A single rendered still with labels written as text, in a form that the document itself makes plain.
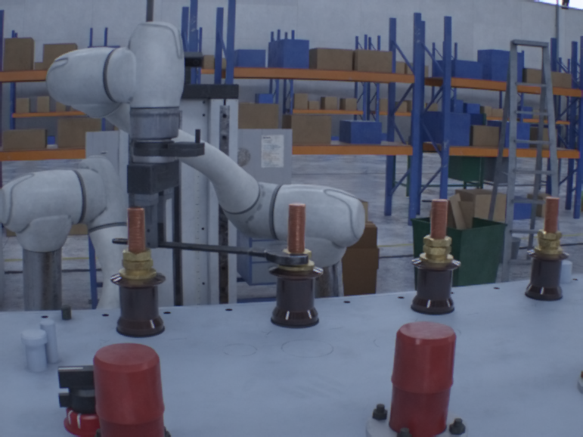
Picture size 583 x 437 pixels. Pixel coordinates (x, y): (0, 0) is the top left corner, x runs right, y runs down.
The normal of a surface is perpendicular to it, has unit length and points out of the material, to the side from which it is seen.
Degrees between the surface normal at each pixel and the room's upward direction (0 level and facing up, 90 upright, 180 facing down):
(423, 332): 4
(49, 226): 105
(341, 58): 90
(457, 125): 90
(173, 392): 0
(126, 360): 4
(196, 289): 90
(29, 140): 90
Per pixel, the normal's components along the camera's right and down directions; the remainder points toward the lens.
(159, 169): 0.98, 0.06
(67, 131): 0.30, 0.17
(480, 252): 0.57, 0.22
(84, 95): -0.19, 0.79
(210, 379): 0.02, -0.99
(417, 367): -0.33, 0.13
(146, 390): 0.75, 0.11
